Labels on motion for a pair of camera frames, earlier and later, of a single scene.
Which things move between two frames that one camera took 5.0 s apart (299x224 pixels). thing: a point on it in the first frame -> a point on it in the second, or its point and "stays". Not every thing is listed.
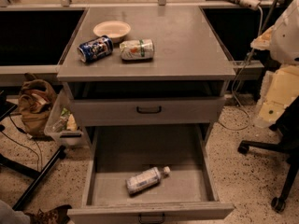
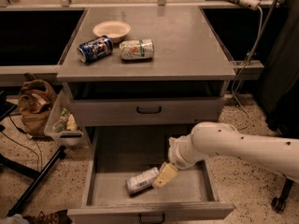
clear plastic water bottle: x=146 y=179 stays
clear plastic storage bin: x=64 y=121 stays
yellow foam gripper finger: x=279 y=90 -> x=182 y=155
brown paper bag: x=35 y=101 stays
